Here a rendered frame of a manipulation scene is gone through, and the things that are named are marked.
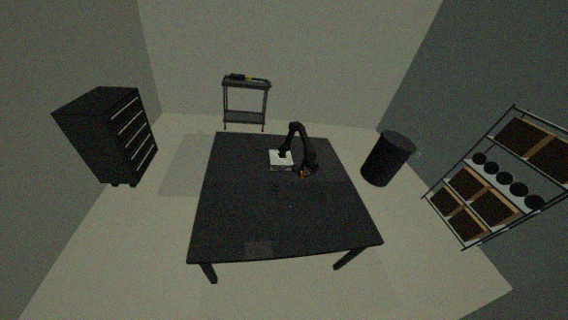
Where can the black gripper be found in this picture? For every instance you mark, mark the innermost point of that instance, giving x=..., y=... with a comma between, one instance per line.
x=296, y=169

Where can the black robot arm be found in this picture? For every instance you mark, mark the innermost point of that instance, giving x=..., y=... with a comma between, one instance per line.
x=309, y=149

